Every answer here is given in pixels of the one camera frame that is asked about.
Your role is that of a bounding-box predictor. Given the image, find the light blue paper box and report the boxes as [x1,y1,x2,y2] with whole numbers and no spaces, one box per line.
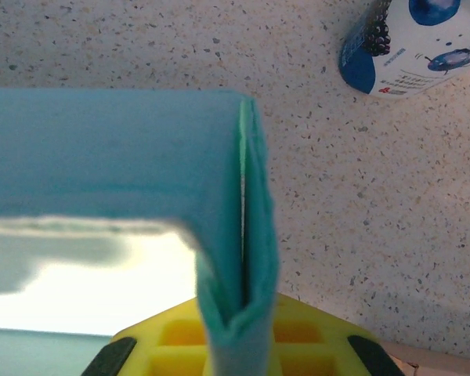
[0,88,280,376]

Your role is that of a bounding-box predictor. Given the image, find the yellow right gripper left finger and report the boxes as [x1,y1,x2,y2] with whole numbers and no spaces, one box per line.
[80,297,213,376]

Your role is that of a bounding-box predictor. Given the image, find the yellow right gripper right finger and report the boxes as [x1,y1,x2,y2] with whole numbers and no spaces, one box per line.
[265,293,407,376]

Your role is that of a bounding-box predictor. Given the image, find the blue yogurt cup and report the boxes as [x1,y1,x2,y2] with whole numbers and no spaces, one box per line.
[338,0,470,101]

